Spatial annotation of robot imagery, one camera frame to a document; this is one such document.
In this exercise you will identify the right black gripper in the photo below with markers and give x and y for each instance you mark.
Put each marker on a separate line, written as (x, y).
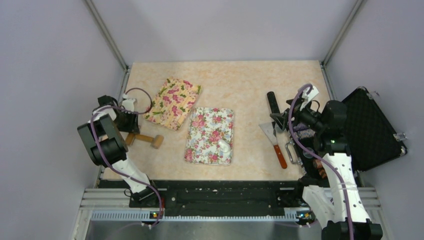
(282, 118)

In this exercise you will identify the wooden double-ended rolling pin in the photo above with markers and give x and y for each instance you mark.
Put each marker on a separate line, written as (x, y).
(155, 142)

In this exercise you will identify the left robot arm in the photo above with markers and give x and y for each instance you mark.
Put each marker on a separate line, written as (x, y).
(106, 137)

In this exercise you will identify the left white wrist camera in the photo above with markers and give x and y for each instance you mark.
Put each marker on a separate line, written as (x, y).
(128, 103)

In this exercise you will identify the white dough piece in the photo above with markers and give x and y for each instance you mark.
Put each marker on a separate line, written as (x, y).
(224, 146)

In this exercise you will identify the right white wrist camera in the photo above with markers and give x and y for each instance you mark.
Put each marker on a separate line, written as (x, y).
(309, 92)

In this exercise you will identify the metal scraper with red handle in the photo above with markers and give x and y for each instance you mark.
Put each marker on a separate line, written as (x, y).
(269, 129)

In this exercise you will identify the open black poker chip case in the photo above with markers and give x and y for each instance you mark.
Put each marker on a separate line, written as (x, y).
(355, 126)

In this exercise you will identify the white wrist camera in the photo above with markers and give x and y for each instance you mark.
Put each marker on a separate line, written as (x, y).
(128, 103)
(309, 92)

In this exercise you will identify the black ridged rolling stick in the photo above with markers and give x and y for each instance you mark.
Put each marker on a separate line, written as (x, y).
(273, 104)

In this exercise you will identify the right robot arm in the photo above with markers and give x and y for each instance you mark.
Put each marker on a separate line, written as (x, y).
(343, 217)

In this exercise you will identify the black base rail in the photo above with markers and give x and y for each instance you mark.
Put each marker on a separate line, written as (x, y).
(200, 200)

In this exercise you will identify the yellow floral cloth pad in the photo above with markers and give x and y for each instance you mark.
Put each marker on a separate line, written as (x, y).
(173, 103)

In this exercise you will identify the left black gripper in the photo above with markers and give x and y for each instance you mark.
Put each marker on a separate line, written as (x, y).
(132, 126)

